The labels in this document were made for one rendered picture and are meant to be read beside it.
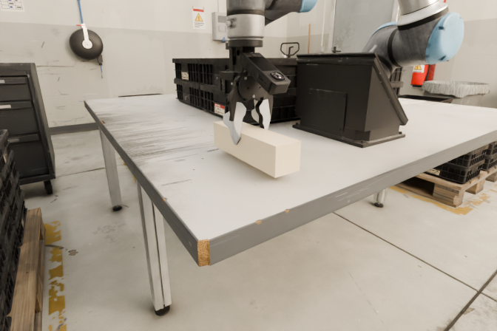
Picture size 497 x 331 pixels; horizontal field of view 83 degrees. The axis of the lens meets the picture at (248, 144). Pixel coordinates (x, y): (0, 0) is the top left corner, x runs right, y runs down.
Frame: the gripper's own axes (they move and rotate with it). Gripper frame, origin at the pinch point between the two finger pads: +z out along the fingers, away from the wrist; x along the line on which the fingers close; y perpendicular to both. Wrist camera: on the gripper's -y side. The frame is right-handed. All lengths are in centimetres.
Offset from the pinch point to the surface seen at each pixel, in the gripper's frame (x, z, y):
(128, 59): -55, -17, 380
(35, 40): 46, -39, 380
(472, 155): -179, 43, 12
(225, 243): 17.8, 7.6, -19.6
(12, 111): 59, 14, 177
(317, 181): -5.4, 6.3, -14.6
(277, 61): -30.0, -15.5, 28.0
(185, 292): 4, 76, 43
